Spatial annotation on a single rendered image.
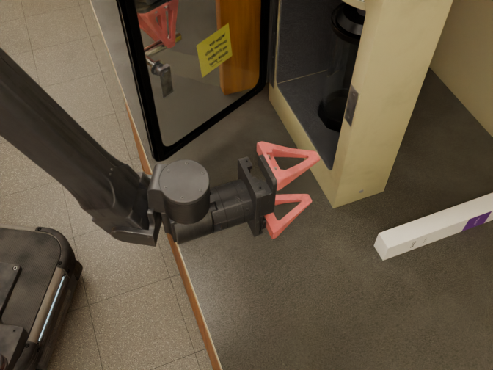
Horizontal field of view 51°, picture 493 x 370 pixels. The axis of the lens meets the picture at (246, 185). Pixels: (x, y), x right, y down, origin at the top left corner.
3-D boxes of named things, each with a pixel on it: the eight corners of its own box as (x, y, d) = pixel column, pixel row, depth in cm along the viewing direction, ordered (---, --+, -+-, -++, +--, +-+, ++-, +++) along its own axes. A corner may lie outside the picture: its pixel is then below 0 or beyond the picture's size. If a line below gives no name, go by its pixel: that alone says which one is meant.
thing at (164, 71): (174, 92, 87) (172, 66, 83) (165, 99, 86) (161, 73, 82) (167, 87, 88) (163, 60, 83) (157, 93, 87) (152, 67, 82)
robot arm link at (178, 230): (159, 216, 70) (172, 254, 67) (153, 192, 64) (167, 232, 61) (207, 201, 71) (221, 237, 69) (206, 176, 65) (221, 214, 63)
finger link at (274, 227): (325, 196, 69) (260, 218, 67) (318, 225, 75) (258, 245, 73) (303, 159, 73) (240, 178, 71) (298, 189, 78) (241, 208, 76)
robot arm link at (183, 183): (130, 183, 71) (113, 240, 67) (116, 135, 61) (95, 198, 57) (216, 196, 71) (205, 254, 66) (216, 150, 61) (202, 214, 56)
